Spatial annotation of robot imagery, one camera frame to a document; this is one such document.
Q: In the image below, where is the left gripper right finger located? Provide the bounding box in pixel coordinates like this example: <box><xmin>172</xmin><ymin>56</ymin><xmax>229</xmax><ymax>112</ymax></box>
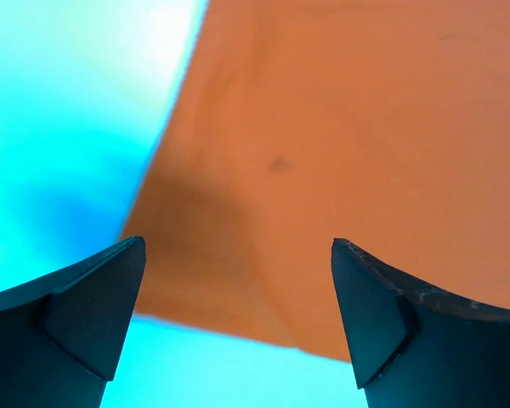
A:
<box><xmin>331</xmin><ymin>239</ymin><xmax>510</xmax><ymax>408</ymax></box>

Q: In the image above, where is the orange t-shirt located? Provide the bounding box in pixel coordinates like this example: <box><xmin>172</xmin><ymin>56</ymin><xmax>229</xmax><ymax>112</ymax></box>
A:
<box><xmin>123</xmin><ymin>1</ymin><xmax>510</xmax><ymax>360</ymax></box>

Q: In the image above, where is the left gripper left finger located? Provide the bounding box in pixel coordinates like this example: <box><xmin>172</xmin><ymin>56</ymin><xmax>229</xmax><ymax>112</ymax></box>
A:
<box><xmin>0</xmin><ymin>236</ymin><xmax>146</xmax><ymax>408</ymax></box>

